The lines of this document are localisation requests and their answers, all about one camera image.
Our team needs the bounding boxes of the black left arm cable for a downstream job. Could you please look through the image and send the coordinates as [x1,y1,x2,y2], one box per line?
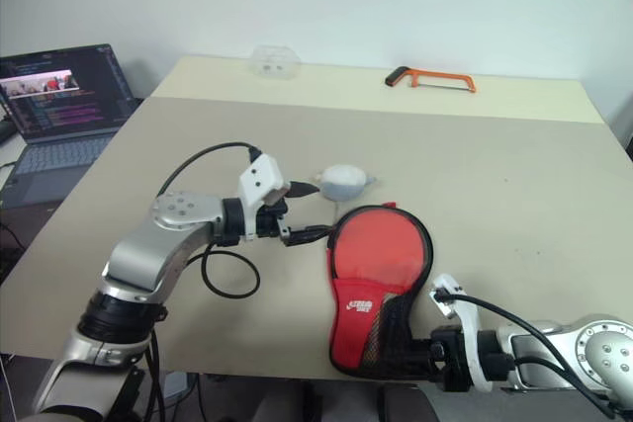
[156,141,263,301]

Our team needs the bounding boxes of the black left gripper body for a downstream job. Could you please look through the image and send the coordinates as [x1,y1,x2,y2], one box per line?
[255,196,294,241]

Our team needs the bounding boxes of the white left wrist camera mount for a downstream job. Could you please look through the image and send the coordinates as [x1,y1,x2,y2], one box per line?
[236,153,291,241]

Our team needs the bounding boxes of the clear plastic container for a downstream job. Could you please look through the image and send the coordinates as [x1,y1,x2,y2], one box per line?
[248,43,304,81]

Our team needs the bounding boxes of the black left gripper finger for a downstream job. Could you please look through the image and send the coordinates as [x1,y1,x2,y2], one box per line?
[283,224,339,248]
[288,181,320,200]

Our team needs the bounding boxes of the orange hacksaw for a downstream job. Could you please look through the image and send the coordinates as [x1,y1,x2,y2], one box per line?
[385,65,479,95]

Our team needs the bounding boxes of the open laptop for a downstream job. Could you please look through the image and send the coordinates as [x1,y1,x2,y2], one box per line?
[0,42,137,210]

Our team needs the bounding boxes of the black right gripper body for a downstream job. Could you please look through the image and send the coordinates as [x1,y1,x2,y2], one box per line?
[412,324,472,393]

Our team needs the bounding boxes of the red table tennis paddle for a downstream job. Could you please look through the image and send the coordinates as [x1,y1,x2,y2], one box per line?
[334,211,430,295]

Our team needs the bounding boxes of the black red paddle case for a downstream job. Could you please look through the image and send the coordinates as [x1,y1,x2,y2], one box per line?
[324,201,437,376]

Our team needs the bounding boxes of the small white box under table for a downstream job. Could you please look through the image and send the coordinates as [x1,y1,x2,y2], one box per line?
[161,371,190,402]

